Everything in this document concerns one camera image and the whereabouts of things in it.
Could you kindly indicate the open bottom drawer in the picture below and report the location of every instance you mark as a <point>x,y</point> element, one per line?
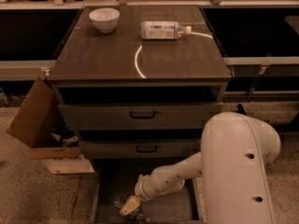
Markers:
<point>116,181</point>

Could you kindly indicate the labelled plastic bottle on counter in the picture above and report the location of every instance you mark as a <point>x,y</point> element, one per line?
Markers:
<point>163,30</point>

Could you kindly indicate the dark wooden drawer cabinet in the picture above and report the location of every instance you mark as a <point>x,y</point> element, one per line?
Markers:
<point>122,68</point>

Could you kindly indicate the crumpled trash in box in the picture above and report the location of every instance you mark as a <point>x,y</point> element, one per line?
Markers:
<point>65,142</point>

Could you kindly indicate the drawer with handle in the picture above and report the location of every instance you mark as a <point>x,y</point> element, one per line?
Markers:
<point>138,117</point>
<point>139,149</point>

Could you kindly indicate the white ceramic bowl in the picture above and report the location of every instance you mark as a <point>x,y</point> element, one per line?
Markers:
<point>105,19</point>

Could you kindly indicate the crinkled clear water bottle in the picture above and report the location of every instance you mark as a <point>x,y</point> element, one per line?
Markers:
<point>137,216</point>

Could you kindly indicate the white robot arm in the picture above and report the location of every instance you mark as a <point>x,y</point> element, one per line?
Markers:
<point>234,150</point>

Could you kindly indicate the top drawer with handle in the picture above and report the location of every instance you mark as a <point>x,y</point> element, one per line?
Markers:
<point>138,117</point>

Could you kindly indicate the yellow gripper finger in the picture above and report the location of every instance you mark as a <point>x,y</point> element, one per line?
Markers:
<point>130,206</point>

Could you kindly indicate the black floor bar with wheel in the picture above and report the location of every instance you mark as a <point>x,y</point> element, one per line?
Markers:
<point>241,110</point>

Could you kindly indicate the open cardboard box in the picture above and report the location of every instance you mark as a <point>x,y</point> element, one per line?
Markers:
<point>37,119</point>

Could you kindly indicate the middle drawer with handle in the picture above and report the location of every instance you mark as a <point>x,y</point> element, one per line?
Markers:
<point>139,149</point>

